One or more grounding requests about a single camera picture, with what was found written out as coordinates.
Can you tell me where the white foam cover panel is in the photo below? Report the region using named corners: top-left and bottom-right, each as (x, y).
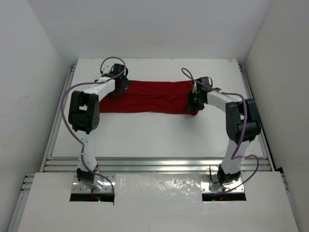
top-left (18, 172), bottom-right (297, 232)

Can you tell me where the red t shirt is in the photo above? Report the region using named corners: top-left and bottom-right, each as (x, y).
top-left (99, 80), bottom-right (198, 116)

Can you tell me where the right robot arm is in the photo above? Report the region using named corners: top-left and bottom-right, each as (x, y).
top-left (187, 77), bottom-right (261, 185)

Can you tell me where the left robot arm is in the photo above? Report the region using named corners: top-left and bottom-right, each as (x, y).
top-left (68, 63), bottom-right (130, 184)

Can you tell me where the aluminium frame rail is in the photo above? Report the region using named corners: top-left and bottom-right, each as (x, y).
top-left (40, 62), bottom-right (288, 173)

